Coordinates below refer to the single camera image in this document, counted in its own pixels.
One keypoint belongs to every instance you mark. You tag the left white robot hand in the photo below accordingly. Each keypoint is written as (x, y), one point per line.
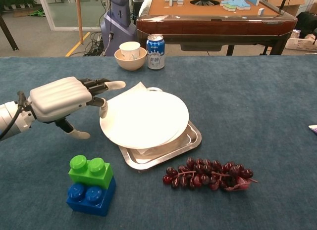
(57, 99)

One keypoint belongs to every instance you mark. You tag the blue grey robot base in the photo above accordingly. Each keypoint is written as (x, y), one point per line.
(119, 24)

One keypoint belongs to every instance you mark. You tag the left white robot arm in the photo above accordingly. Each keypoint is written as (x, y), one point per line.
(7, 113)

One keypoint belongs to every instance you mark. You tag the black slanted table leg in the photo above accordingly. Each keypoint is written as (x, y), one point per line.
(8, 34)

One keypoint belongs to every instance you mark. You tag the beige bowl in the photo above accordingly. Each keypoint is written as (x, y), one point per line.
(130, 64)

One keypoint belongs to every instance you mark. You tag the wooden pole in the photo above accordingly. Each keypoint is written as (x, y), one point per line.
(79, 19)

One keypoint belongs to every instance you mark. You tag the green toy brick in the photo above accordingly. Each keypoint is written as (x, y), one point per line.
(91, 174)

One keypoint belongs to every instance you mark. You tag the white paper cup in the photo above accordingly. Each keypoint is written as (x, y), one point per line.
(130, 50)

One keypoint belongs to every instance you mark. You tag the square metal tray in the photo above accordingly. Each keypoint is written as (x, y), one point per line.
(138, 163)

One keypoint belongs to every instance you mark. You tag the row of potted plants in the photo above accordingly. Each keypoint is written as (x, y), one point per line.
(17, 1)

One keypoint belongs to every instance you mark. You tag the blue white drink can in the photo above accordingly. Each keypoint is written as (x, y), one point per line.
(155, 54)

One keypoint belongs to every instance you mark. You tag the blue toy brick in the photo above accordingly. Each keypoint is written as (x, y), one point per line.
(91, 201)

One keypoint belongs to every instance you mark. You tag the dark red grape bunch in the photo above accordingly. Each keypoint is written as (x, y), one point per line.
(205, 176)

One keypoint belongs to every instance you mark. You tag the brown mahjong table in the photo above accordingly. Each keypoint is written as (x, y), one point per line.
(213, 27)

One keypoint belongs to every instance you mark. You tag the blue felt table cloth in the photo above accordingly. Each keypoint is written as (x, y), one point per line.
(247, 104)

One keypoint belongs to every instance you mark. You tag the large mahjong tile pile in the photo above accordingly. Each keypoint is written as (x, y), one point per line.
(237, 2)

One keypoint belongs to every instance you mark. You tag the single blue white mahjong tile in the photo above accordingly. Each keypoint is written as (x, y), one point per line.
(261, 11)

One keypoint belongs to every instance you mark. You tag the white plastic basket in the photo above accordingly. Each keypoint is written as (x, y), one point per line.
(301, 43)

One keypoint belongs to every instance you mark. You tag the cardboard box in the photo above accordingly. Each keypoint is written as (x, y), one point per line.
(294, 5)

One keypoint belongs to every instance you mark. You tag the purple white toothpaste tube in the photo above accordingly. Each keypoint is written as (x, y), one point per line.
(314, 129)

